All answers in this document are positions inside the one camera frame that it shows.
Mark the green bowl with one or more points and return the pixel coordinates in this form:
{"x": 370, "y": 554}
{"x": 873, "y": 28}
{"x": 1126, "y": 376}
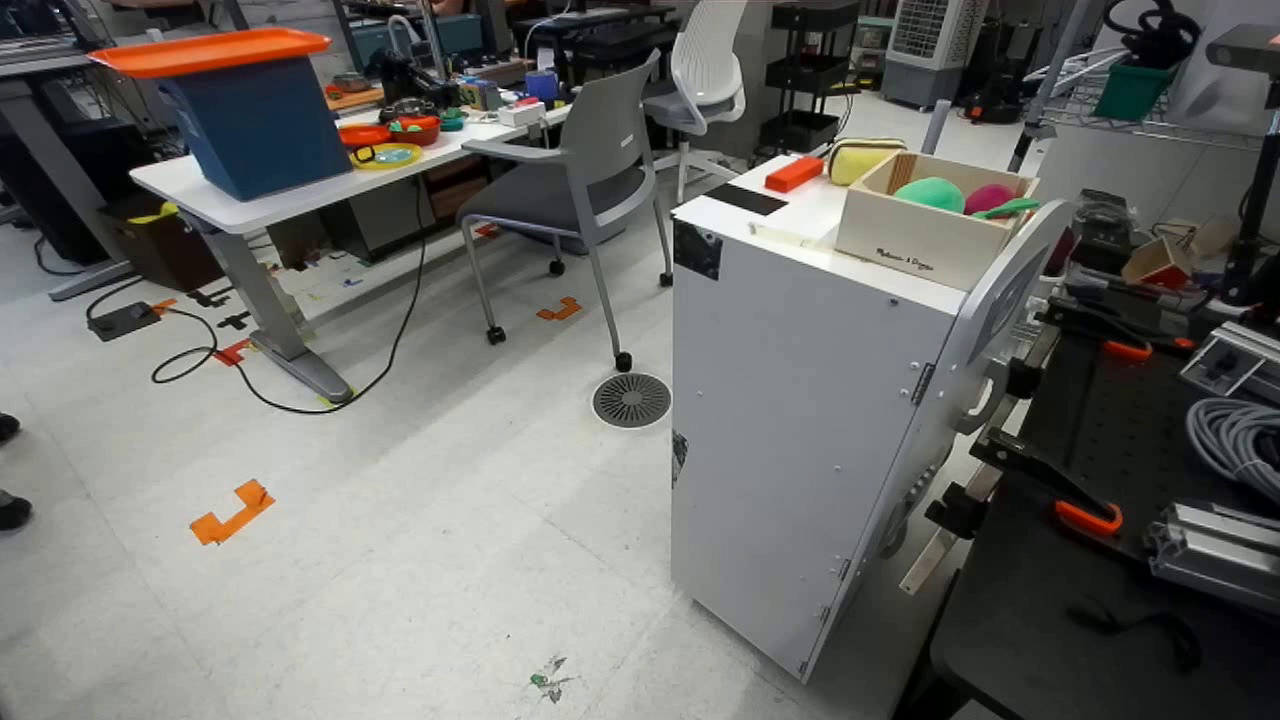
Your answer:
{"x": 928, "y": 195}

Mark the light wooden box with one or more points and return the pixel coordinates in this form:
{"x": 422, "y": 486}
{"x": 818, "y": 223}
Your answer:
{"x": 921, "y": 239}

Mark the green box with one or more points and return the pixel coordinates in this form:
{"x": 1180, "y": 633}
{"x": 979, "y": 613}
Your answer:
{"x": 1132, "y": 91}

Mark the white toy cabinet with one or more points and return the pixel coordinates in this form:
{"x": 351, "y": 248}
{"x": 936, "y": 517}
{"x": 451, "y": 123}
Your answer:
{"x": 802, "y": 442}

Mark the grey office chair on castors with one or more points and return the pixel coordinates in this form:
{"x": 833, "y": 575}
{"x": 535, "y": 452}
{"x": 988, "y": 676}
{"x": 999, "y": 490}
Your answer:
{"x": 584, "y": 180}

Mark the red rectangular block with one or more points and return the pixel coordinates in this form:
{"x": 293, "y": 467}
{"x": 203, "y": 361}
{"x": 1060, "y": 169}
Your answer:
{"x": 795, "y": 175}

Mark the white office chair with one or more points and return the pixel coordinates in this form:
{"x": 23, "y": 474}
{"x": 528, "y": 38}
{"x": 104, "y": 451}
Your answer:
{"x": 706, "y": 74}

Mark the yellow brown-striped plush ball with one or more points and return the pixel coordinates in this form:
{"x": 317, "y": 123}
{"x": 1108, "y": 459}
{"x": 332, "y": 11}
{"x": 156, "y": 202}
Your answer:
{"x": 860, "y": 161}

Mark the black shelf cart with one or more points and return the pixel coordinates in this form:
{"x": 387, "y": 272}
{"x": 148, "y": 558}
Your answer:
{"x": 809, "y": 74}

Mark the orange toy on desk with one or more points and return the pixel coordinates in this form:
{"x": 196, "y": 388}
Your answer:
{"x": 394, "y": 131}

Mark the green curved plush stem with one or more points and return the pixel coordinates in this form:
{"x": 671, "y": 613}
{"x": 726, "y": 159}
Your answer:
{"x": 1016, "y": 208}

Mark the white office desk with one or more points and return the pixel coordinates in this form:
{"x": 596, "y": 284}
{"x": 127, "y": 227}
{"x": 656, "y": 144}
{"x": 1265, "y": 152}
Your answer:
{"x": 253, "y": 202}

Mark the white air cooler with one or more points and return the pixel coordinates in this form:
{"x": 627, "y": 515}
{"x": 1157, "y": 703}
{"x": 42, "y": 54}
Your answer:
{"x": 928, "y": 47}

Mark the large orange floor tape mark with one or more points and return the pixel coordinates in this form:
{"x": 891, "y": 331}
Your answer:
{"x": 229, "y": 515}

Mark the blue bin orange lid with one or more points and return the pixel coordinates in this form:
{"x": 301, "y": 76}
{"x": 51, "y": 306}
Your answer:
{"x": 262, "y": 127}

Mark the black power brick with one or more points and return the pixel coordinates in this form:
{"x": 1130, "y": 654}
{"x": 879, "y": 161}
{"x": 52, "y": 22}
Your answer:
{"x": 127, "y": 321}

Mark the black perforated work table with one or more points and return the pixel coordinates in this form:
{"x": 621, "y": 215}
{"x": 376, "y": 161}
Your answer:
{"x": 1132, "y": 626}

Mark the black shoe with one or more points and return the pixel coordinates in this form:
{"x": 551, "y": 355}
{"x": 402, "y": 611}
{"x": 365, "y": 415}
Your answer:
{"x": 5, "y": 428}
{"x": 9, "y": 508}

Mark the black tripod stand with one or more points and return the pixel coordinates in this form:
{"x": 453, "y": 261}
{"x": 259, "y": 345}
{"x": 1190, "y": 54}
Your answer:
{"x": 1252, "y": 144}

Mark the aluminium extrusion rail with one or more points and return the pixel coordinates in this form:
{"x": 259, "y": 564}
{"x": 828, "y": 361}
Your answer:
{"x": 1223, "y": 554}

